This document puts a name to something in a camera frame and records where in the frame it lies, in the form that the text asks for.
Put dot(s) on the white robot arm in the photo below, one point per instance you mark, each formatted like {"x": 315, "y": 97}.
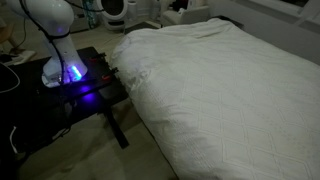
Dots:
{"x": 54, "y": 18}

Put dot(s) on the black robot table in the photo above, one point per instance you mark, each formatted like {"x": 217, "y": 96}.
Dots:
{"x": 39, "y": 115}

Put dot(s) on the black table clamp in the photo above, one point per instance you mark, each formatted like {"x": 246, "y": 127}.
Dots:
{"x": 102, "y": 68}

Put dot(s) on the white duvet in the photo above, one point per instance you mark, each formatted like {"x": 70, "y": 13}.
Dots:
{"x": 223, "y": 104}

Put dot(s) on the white armchair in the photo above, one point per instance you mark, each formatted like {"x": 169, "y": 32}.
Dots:
{"x": 178, "y": 12}

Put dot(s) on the white round appliance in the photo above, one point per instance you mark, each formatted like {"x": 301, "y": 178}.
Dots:
{"x": 113, "y": 13}

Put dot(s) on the dark floor mat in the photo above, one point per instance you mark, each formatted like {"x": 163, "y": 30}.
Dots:
{"x": 139, "y": 26}

